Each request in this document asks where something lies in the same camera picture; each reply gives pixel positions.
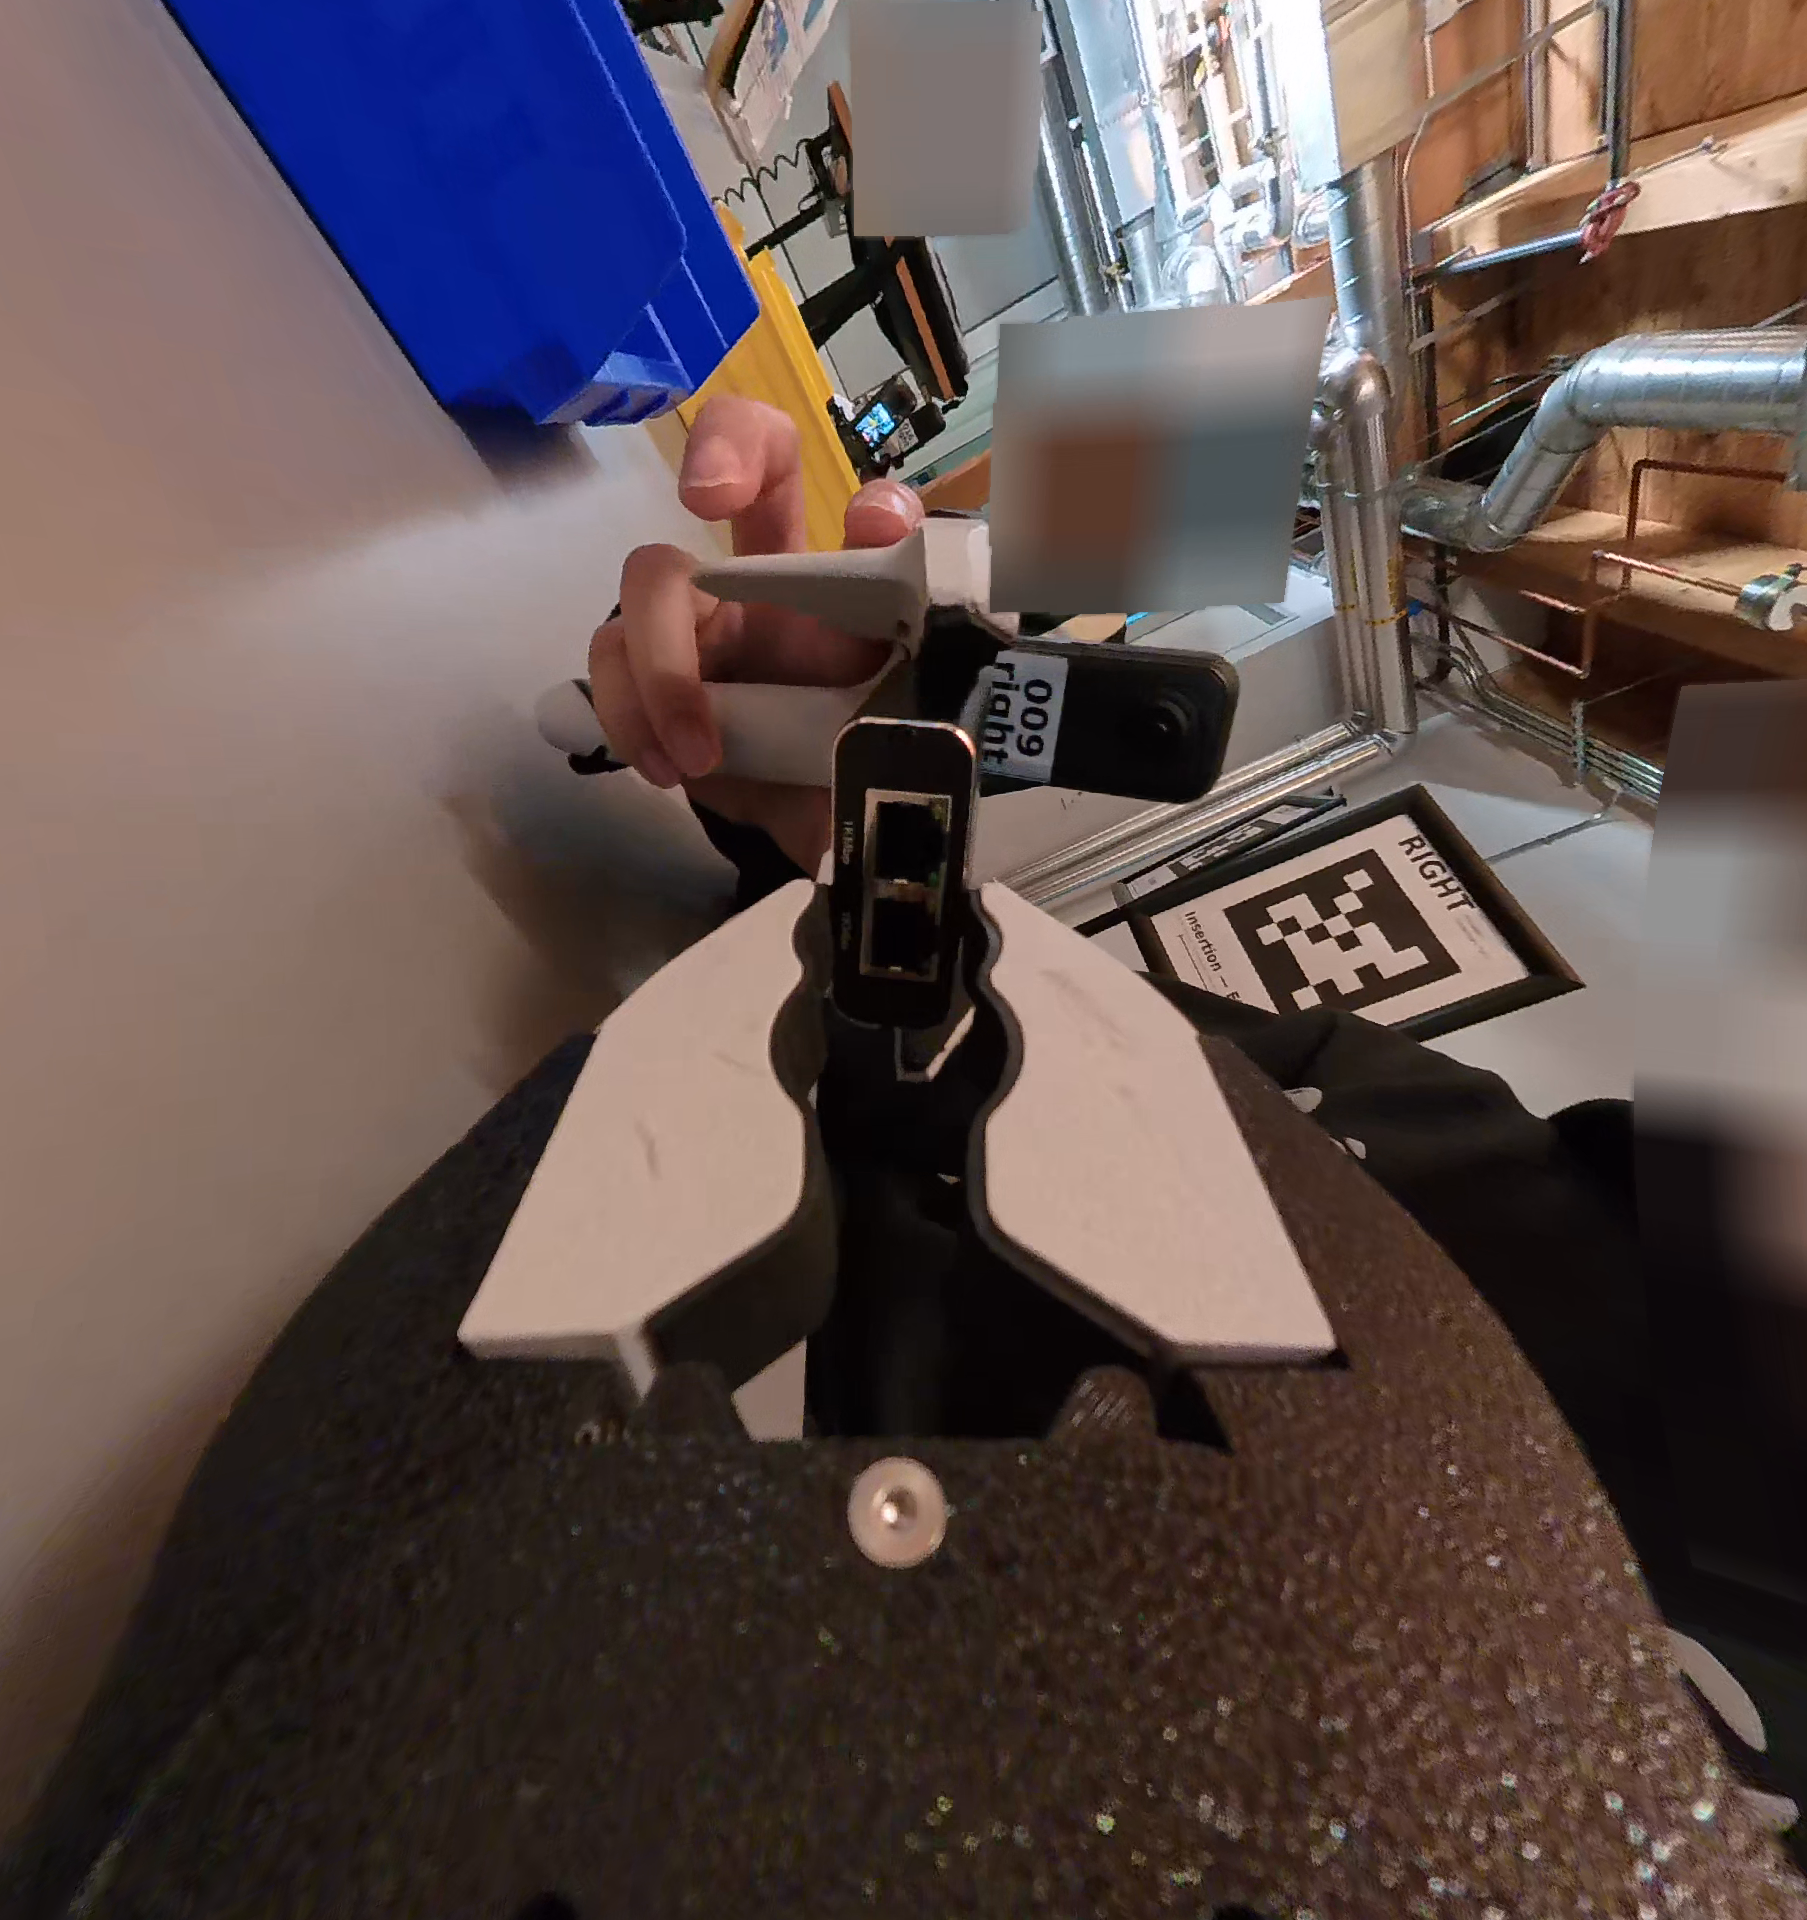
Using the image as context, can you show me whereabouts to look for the stacked yellow bins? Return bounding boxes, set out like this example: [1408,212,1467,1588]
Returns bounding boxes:
[640,202,862,530]

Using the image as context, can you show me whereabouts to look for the person's right hand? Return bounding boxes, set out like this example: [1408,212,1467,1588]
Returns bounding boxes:
[590,398,929,793]

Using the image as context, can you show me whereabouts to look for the blue plastic bin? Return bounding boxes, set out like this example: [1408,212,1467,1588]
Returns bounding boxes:
[165,0,763,431]

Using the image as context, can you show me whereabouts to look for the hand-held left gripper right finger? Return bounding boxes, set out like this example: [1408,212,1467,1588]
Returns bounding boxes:
[970,884,1339,1371]

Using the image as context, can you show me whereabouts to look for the person's right forearm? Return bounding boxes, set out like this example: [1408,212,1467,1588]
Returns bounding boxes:
[684,781,845,933]

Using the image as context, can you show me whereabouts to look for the black network splitter box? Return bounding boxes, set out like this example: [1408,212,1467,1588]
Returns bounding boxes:
[830,717,983,1040]

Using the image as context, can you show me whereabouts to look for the framed marker sign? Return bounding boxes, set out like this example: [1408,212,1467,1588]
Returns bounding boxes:
[1112,781,1589,1040]

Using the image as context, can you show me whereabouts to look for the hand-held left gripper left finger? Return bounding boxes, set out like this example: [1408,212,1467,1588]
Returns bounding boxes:
[457,878,845,1397]

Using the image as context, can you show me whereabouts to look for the silver elbow duct pipe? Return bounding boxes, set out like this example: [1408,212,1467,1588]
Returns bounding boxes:
[1401,331,1807,555]

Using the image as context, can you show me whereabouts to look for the person's black hoodie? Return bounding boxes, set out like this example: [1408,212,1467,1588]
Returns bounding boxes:
[1172,976,1807,1847]

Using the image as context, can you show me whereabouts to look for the vertical silver duct pipe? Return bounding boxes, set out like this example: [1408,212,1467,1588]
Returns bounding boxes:
[1301,150,1425,741]

